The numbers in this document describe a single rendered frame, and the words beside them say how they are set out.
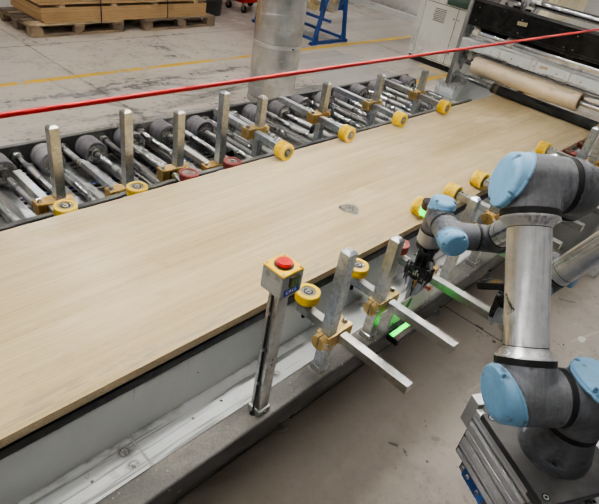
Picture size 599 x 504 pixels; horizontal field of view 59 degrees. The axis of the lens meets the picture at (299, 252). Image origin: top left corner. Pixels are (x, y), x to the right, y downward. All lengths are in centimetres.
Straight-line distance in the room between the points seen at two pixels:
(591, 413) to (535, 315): 21
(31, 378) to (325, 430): 142
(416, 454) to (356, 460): 28
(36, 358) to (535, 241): 117
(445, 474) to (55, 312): 171
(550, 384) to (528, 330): 10
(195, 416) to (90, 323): 41
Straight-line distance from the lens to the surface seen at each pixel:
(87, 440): 155
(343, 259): 145
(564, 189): 116
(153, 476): 147
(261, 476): 231
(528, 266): 112
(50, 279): 170
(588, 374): 118
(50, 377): 143
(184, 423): 166
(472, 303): 195
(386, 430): 257
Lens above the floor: 195
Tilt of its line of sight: 34 degrees down
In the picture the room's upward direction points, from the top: 11 degrees clockwise
